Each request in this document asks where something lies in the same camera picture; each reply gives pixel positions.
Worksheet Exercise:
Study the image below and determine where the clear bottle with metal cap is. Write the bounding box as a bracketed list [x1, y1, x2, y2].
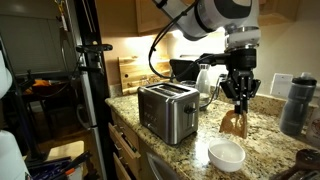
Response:
[196, 64, 211, 111]

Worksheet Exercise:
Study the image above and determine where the stainless steel two-slot toaster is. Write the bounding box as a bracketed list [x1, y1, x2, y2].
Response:
[138, 82, 200, 145]

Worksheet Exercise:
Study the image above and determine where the white printed water bottle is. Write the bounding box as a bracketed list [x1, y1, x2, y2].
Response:
[306, 99, 320, 147]

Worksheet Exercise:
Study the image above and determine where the grey squeeze water bottle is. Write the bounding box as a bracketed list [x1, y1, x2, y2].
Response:
[279, 72, 317, 136]

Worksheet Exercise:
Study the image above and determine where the white ceramic bowl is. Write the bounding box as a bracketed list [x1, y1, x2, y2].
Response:
[208, 138, 246, 172]

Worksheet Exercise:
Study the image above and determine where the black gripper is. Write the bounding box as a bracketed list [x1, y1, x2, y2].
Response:
[221, 49, 260, 114]

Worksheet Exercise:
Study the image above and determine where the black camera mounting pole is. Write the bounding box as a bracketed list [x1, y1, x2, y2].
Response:
[74, 0, 117, 180]

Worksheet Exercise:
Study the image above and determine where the black power cable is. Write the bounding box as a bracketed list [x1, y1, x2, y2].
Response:
[199, 73, 224, 110]

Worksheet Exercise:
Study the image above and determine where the black coffee maker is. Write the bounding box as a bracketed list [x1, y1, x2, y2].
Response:
[169, 54, 214, 82]

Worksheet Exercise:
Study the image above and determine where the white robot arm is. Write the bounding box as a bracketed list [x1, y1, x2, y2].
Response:
[152, 0, 261, 114]

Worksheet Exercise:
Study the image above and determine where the wooden cutting board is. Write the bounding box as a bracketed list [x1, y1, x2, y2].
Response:
[118, 56, 168, 95]

